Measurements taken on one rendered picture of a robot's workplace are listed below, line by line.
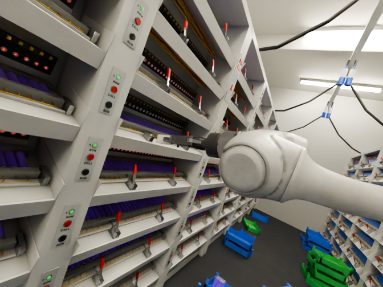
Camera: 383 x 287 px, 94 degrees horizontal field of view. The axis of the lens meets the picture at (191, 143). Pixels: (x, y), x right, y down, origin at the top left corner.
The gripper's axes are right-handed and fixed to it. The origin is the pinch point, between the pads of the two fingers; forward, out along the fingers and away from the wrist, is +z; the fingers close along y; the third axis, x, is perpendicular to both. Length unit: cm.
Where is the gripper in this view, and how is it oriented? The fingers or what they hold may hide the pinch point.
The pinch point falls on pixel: (166, 139)
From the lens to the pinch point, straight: 63.0
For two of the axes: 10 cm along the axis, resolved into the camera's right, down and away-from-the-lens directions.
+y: 4.8, 1.6, 8.6
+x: 1.6, -9.8, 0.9
